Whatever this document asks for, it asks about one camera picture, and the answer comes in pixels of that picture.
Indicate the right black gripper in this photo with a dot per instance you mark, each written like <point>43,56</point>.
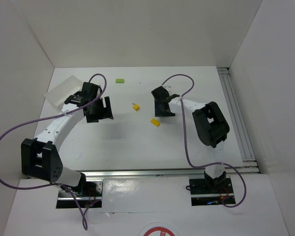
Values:
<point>162,108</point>

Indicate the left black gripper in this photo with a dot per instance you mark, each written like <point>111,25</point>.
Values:
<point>98,114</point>

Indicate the small yellow cube block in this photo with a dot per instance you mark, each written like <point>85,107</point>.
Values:
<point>136,107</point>

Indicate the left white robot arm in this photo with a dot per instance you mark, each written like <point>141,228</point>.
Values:
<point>40,156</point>

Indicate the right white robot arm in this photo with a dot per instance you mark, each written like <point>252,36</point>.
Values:
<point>210,124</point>

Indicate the yellow rectangular block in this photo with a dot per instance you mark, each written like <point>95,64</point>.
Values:
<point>155,122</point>

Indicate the clear plastic container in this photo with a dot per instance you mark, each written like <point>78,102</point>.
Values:
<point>61,92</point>

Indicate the red prohibition sign sticker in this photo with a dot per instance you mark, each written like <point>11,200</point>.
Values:
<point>159,229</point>

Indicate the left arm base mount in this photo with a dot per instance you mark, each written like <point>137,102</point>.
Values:
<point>91,197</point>

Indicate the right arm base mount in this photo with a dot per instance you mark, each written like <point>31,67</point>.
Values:
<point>201,195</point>

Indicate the right aluminium rail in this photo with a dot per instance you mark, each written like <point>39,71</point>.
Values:
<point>241,133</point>

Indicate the aluminium rail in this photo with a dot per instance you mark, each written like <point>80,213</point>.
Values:
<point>241,133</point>
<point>142,172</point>

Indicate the front aluminium rail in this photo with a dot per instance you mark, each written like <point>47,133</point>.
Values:
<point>142,172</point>

